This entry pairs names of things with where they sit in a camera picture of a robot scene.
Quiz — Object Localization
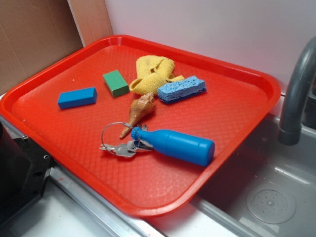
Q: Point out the grey faucet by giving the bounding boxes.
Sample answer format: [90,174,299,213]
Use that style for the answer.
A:
[277,37,316,146]

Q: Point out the brown spiral seashell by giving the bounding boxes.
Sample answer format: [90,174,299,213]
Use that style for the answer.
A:
[119,92,155,139]

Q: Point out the blue sponge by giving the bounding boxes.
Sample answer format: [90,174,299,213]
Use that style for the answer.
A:
[158,76,207,104]

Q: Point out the blue plastic bottle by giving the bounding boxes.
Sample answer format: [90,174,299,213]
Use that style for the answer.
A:
[131,127,215,167]

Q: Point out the brown cardboard panel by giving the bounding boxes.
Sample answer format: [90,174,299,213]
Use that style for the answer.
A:
[0,0,113,94]

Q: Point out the blue rectangular block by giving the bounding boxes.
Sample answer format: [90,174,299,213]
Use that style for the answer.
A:
[58,87,97,109]

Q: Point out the red plastic tray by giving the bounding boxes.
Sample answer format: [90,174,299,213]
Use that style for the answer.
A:
[0,36,281,217]

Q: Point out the yellow cloth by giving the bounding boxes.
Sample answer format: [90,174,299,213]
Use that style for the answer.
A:
[129,55,185,95]

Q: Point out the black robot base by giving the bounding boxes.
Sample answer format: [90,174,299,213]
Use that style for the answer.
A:
[0,124,52,227]

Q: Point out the green rectangular block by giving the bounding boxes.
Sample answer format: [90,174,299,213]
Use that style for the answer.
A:
[103,70,129,98]

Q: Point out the silver keys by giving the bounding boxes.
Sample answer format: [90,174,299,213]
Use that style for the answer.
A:
[99,140,154,158]

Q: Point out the metal key ring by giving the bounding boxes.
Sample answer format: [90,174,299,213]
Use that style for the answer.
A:
[101,122,141,157]

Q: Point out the grey sink basin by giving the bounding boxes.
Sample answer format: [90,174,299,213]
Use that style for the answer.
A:
[192,116,316,237]

